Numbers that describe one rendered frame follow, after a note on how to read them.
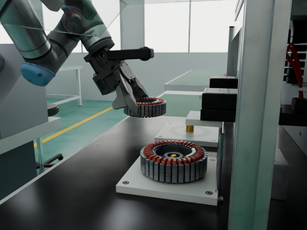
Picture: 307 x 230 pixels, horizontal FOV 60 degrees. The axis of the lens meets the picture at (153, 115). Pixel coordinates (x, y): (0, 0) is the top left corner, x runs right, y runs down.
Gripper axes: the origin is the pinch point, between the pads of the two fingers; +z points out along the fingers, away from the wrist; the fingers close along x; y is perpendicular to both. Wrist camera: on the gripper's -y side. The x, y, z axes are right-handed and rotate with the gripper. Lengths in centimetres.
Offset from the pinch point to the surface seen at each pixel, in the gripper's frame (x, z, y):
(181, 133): 3.2, 9.6, -5.8
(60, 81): -450, -125, 298
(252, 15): 45, -4, -26
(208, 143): 7.7, 13.4, -11.3
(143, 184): 30.4, 8.5, -4.1
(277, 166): 28.2, 14.9, -22.4
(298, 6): 24.4, -3.0, -34.6
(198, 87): -133, 11, 3
